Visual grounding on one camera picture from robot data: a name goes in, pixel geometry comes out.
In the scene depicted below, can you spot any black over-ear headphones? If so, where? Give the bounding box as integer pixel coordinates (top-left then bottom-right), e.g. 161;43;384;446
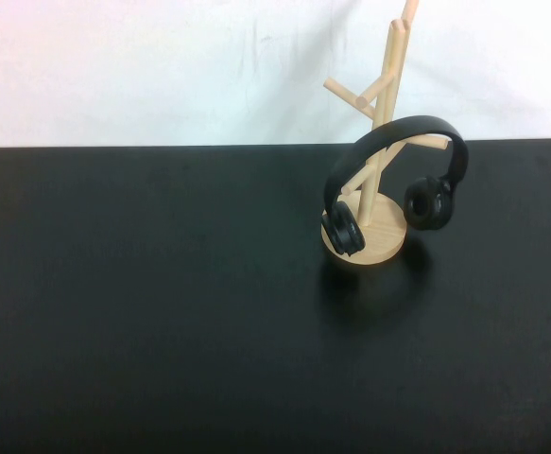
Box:
320;114;471;259

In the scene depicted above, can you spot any light wooden branch stand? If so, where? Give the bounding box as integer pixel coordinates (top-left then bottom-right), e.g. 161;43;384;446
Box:
320;0;451;265

